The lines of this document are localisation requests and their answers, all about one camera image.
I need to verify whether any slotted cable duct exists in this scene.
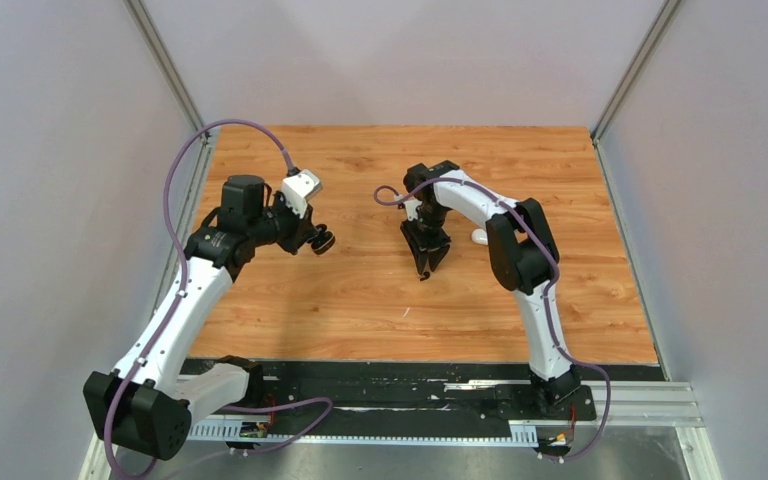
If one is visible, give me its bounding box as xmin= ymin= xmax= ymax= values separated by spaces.
xmin=187 ymin=416 xmax=539 ymax=448

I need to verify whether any aluminium frame rail right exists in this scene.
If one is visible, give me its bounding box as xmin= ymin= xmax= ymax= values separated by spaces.
xmin=590 ymin=0 xmax=685 ymax=146

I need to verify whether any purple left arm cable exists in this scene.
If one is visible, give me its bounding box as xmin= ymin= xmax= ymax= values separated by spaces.
xmin=102 ymin=119 xmax=334 ymax=480

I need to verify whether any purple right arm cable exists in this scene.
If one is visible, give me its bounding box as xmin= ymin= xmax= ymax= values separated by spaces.
xmin=373 ymin=176 xmax=613 ymax=464

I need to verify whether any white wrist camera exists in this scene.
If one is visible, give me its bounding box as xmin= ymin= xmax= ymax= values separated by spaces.
xmin=280 ymin=169 xmax=322 ymax=218
xmin=402 ymin=198 xmax=422 ymax=221

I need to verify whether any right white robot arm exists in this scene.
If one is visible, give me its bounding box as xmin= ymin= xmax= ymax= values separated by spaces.
xmin=400 ymin=161 xmax=581 ymax=418

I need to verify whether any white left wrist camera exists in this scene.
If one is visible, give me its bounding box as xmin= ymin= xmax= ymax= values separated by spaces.
xmin=280 ymin=169 xmax=322 ymax=218

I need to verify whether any aluminium frame rail left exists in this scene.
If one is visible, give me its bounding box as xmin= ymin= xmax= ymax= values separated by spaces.
xmin=123 ymin=0 xmax=205 ymax=130

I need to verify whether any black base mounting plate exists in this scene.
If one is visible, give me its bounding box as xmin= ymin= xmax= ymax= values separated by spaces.
xmin=178 ymin=358 xmax=667 ymax=439

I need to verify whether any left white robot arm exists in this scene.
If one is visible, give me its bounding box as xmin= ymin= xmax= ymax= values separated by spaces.
xmin=83 ymin=169 xmax=333 ymax=460

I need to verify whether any white earbud charging case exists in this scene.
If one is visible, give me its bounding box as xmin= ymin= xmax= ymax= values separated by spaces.
xmin=470 ymin=228 xmax=489 ymax=246

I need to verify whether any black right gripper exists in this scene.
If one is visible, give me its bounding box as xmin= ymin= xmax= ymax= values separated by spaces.
xmin=403 ymin=203 xmax=452 ymax=274

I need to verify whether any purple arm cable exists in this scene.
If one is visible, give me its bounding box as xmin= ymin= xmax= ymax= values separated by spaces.
xmin=373 ymin=176 xmax=613 ymax=464
xmin=102 ymin=119 xmax=334 ymax=480

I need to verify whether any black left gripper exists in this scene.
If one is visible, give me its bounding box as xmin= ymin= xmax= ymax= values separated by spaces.
xmin=248 ymin=190 xmax=319 ymax=255

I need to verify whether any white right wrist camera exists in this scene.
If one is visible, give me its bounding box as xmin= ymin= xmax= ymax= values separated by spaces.
xmin=402 ymin=198 xmax=422 ymax=221

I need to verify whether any black earbud charging case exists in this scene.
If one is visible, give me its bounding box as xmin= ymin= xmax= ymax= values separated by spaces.
xmin=308 ymin=224 xmax=336 ymax=256

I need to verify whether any aluminium frame rail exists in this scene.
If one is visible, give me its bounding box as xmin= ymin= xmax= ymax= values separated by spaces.
xmin=123 ymin=0 xmax=205 ymax=130
xmin=590 ymin=0 xmax=685 ymax=146

